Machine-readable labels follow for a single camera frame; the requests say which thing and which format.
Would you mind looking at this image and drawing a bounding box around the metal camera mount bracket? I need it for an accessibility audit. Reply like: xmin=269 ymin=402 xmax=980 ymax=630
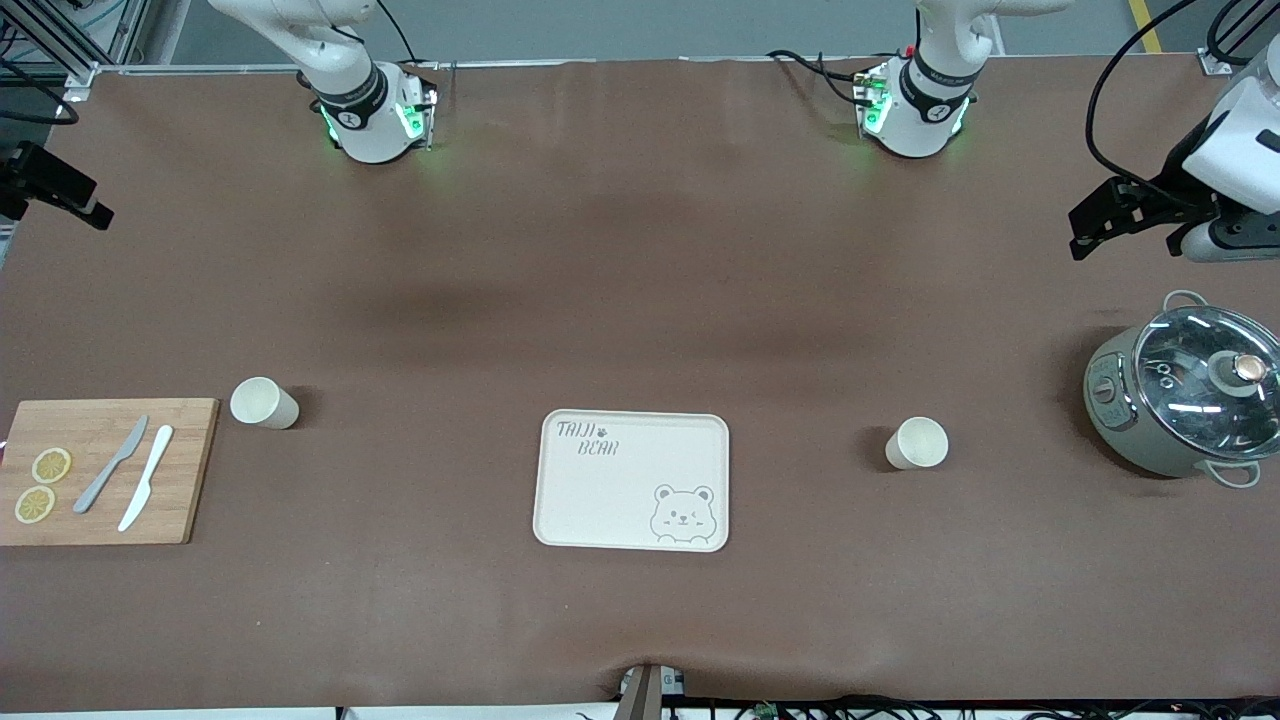
xmin=612 ymin=662 xmax=691 ymax=720

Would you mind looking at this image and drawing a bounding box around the brown table cover mat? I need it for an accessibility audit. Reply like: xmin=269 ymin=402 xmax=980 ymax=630
xmin=0 ymin=55 xmax=1280 ymax=713

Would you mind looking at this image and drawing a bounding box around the aluminium frame post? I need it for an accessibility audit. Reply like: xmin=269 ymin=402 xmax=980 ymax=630
xmin=1195 ymin=0 xmax=1280 ymax=76
xmin=0 ymin=0 xmax=151 ymax=96

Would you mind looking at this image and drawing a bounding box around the cream tray with bear print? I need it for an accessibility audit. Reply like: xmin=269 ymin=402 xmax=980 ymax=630
xmin=532 ymin=408 xmax=731 ymax=553

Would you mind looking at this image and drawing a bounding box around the white plastic cup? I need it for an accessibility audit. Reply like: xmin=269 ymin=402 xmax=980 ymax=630
xmin=229 ymin=376 xmax=301 ymax=431
xmin=884 ymin=416 xmax=950 ymax=471

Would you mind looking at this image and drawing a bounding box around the glass pot lid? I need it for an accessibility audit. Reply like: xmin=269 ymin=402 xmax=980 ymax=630
xmin=1133 ymin=305 xmax=1280 ymax=463

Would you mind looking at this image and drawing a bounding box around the black arm base cable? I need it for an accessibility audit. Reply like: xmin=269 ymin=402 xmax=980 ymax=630
xmin=765 ymin=48 xmax=871 ymax=106
xmin=375 ymin=0 xmax=441 ymax=71

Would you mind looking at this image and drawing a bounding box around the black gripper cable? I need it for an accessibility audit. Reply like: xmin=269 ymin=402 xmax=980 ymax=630
xmin=1085 ymin=0 xmax=1201 ymax=201
xmin=0 ymin=60 xmax=79 ymax=126

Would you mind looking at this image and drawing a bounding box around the white plastic knife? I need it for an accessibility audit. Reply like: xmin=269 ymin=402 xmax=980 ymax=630
xmin=117 ymin=425 xmax=175 ymax=533

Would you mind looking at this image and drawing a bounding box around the grey plastic knife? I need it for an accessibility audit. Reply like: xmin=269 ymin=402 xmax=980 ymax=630
xmin=73 ymin=415 xmax=150 ymax=515

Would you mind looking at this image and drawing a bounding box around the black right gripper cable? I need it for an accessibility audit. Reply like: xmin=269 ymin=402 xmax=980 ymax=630
xmin=0 ymin=60 xmax=79 ymax=126

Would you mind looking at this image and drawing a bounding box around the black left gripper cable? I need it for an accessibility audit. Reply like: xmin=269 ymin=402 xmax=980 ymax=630
xmin=1085 ymin=0 xmax=1201 ymax=201

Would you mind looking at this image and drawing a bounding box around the bamboo cutting board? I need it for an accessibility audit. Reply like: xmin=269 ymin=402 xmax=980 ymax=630
xmin=0 ymin=398 xmax=221 ymax=547

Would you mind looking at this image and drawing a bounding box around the grey-green electric cooking pot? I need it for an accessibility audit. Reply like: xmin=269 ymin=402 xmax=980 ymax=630
xmin=1083 ymin=290 xmax=1280 ymax=489

